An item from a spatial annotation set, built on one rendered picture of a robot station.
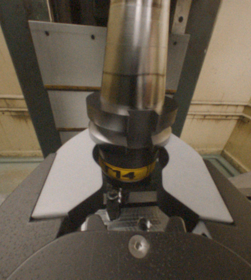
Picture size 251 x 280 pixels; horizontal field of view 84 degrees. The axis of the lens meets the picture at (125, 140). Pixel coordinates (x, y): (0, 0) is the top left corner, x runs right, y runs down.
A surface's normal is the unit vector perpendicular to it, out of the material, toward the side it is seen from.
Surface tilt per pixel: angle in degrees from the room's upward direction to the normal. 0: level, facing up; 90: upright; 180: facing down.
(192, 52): 90
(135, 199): 0
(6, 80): 90
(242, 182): 26
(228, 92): 90
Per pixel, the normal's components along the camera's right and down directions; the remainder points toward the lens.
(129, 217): 0.06, -0.85
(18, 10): 0.10, 0.54
